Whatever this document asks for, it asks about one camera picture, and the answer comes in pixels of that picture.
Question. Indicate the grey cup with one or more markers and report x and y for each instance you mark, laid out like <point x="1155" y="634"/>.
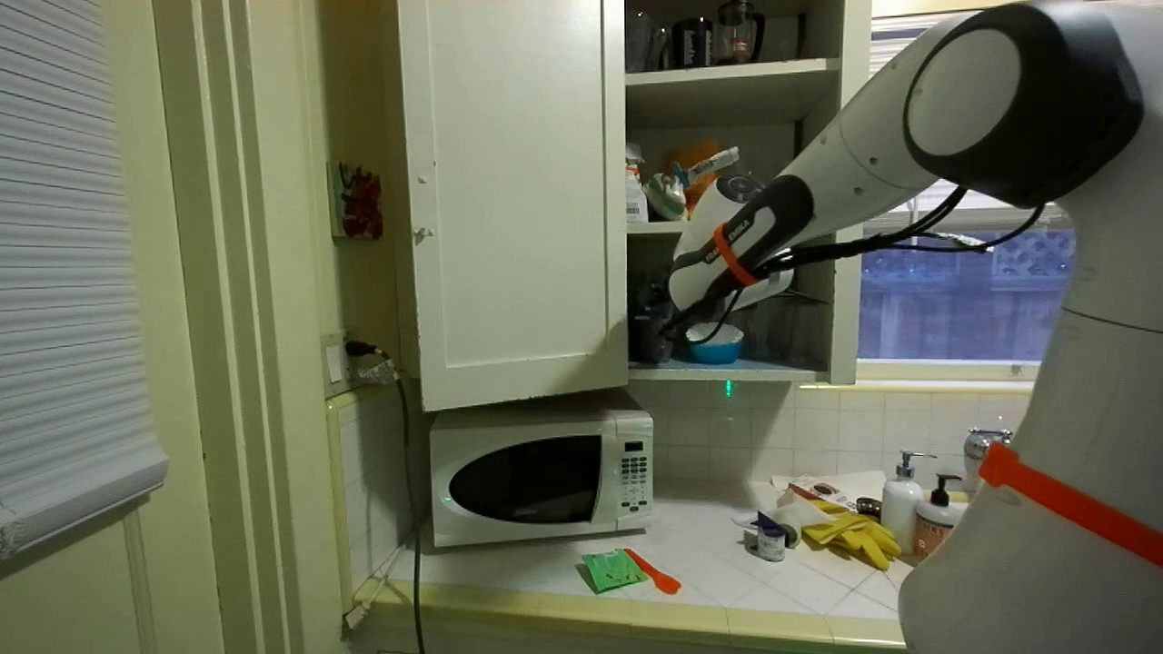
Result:
<point x="648" y="338"/>

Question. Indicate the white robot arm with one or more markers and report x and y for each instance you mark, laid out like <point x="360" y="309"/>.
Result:
<point x="1027" y="103"/>

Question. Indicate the blue bowl in cupboard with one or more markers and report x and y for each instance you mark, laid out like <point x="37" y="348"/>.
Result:
<point x="715" y="344"/>

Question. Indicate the white cupboard cabinet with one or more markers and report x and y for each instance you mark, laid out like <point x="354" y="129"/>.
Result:
<point x="761" y="109"/>

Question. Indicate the white cupboard door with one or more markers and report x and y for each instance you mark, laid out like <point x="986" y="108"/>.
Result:
<point x="514" y="137"/>

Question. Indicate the white microwave oven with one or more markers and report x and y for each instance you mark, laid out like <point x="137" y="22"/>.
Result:
<point x="530" y="474"/>

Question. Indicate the green sponge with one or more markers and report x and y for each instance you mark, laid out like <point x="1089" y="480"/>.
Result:
<point x="608" y="571"/>

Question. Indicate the yellow rubber gloves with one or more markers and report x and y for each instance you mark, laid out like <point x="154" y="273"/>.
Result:
<point x="857" y="539"/>

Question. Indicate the white soap dispenser bottle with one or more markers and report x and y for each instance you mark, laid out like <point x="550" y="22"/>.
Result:
<point x="899" y="498"/>

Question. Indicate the brown soap dispenser bottle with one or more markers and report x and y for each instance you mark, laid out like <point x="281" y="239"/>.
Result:
<point x="934" y="518"/>

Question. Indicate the white window blind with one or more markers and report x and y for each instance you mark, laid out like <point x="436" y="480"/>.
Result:
<point x="75" y="406"/>

